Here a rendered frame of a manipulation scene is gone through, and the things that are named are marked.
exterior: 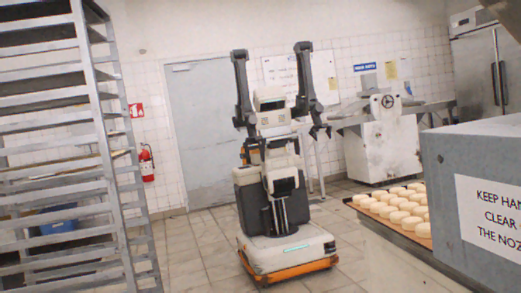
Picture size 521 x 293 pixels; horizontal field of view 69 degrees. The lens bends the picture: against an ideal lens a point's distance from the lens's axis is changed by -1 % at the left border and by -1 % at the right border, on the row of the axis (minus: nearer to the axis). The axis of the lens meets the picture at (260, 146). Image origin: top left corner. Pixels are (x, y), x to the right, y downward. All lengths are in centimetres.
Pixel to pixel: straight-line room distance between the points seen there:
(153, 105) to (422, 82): 416
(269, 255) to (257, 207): 42
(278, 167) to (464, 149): 229
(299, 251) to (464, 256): 233
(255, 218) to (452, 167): 257
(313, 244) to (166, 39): 353
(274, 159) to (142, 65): 305
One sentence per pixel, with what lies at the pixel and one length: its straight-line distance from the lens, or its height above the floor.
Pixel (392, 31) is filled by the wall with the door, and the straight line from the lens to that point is 648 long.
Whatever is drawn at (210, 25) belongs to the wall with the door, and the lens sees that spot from 546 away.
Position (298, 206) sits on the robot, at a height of 44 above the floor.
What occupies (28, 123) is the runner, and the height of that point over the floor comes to 132.
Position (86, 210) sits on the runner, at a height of 96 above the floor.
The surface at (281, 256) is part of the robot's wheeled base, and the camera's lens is 274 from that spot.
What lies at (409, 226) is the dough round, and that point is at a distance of 96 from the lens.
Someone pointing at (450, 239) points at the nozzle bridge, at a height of 106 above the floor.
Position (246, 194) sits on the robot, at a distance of 290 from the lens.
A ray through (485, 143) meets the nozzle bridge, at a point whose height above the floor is 117.
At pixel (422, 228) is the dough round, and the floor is 92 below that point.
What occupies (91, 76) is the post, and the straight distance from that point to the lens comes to 155.
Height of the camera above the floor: 123
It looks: 5 degrees down
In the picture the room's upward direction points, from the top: 9 degrees counter-clockwise
